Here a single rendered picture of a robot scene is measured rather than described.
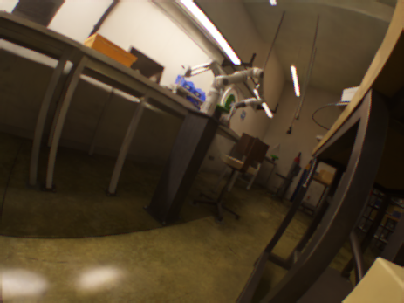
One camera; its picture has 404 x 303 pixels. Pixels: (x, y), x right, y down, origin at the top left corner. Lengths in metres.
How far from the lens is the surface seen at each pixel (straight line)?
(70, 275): 0.82
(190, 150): 1.12
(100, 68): 1.11
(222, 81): 1.23
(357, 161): 0.33
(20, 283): 0.81
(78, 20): 2.09
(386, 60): 0.33
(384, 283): 0.25
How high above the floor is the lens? 0.70
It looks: 5 degrees down
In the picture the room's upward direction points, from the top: 24 degrees clockwise
